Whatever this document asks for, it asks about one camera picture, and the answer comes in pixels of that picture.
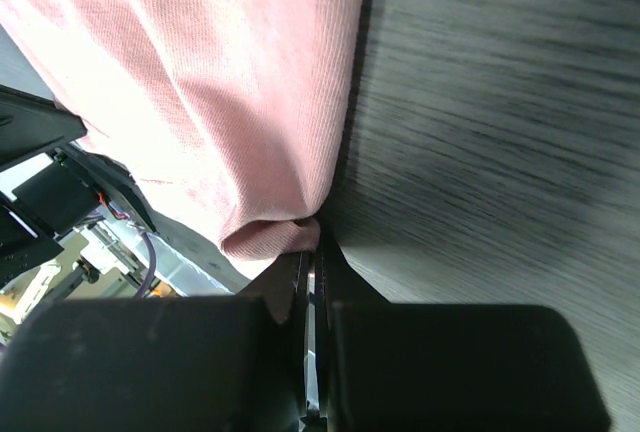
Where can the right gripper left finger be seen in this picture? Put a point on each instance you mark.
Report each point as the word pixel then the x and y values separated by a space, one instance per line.
pixel 210 363

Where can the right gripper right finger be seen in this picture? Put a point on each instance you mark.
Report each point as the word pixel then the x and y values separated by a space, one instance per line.
pixel 384 366

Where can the pink printed t-shirt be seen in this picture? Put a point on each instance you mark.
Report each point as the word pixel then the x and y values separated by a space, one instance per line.
pixel 228 113

